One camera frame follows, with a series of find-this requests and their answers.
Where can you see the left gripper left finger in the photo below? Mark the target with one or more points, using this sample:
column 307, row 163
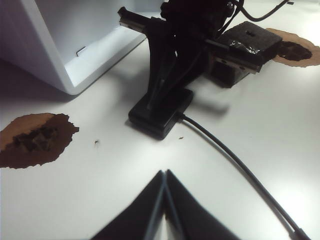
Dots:
column 140, row 215

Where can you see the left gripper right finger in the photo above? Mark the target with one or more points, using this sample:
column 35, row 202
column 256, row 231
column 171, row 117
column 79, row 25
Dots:
column 195, row 220

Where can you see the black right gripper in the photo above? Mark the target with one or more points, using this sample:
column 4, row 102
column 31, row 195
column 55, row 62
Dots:
column 195, row 15

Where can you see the black sponge block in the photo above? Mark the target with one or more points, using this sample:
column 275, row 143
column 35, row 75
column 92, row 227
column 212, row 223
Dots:
column 260, row 37

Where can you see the black USB hub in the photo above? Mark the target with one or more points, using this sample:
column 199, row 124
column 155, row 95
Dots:
column 162, row 123

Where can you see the white AUX water dispenser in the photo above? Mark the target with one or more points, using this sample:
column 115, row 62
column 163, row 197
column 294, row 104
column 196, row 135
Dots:
column 37, row 37

